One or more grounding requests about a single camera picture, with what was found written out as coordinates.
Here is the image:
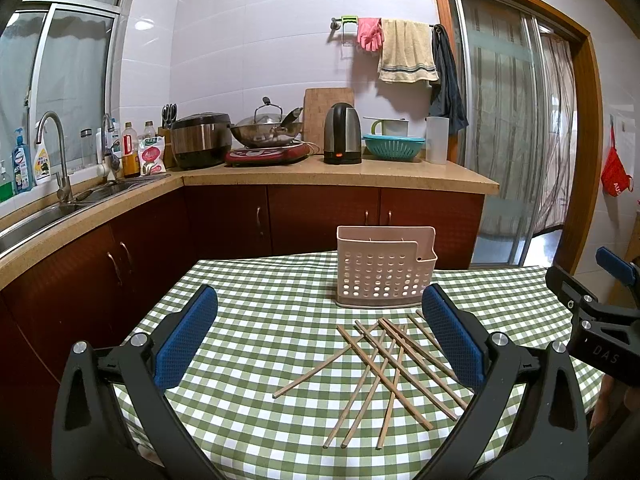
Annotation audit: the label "wooden chopstick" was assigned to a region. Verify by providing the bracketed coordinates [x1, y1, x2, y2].
[336, 325, 434, 430]
[380, 318, 468, 410]
[272, 344, 354, 399]
[408, 313, 458, 380]
[341, 377, 382, 448]
[322, 365, 371, 448]
[375, 347, 405, 451]
[355, 321, 458, 422]

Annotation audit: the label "dark red kitchen cabinets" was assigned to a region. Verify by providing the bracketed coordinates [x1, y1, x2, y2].
[1, 185, 485, 479]

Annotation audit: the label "kitchen window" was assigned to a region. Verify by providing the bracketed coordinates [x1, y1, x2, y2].
[1, 0, 122, 200]

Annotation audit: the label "red hanging bag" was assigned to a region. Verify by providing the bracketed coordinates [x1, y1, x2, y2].
[601, 122, 634, 197]

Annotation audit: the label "pink perforated utensil holder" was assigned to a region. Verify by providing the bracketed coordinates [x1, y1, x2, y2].
[336, 226, 437, 309]

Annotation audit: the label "white plastic cup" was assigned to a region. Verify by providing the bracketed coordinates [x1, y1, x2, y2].
[425, 116, 449, 165]

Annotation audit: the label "sliding glass door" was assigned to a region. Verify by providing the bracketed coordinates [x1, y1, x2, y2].
[449, 0, 577, 266]

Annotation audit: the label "stainless steel sink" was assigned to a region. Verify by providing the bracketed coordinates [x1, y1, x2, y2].
[0, 174, 167, 257]

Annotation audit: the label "dark hanging cloth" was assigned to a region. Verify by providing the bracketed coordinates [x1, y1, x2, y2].
[430, 24, 469, 136]

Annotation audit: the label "teal plastic colander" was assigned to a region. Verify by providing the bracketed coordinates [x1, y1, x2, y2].
[363, 133, 425, 162]

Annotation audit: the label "white green measuring jug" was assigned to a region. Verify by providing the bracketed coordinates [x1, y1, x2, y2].
[370, 118, 409, 138]

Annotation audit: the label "chrome sink faucet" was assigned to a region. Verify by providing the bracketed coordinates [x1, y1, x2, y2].
[34, 110, 75, 205]

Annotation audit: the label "white yellow cleaner bottle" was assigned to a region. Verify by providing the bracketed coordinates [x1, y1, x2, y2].
[32, 141, 51, 185]

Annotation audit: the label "orange oil bottle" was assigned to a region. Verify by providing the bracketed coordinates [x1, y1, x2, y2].
[122, 122, 140, 178]

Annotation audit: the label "black steel electric kettle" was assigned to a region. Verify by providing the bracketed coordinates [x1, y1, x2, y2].
[323, 102, 362, 165]

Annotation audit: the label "beige hanging towel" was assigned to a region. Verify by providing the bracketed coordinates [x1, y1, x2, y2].
[378, 20, 439, 84]

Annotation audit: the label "blue detergent bottle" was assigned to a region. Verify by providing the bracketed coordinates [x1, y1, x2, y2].
[12, 127, 34, 194]

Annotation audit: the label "pink white seasoning bag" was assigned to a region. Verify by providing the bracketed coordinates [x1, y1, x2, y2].
[138, 136, 166, 176]

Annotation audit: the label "black rice cooker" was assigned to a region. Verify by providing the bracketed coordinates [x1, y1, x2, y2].
[170, 112, 232, 170]

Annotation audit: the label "wooden cutting board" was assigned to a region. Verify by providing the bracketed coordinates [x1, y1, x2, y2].
[303, 88, 355, 151]

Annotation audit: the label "red induction cooker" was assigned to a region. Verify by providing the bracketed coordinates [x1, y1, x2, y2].
[224, 142, 311, 167]

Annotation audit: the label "pink rubber glove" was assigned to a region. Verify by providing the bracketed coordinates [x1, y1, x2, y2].
[357, 18, 384, 52]

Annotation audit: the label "knife block with scissors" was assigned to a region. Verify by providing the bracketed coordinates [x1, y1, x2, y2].
[157, 103, 177, 169]

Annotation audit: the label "steel wok with lid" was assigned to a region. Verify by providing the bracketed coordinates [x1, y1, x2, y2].
[230, 96, 303, 148]

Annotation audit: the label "wall towel rail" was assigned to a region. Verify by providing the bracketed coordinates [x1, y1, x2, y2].
[330, 15, 439, 32]

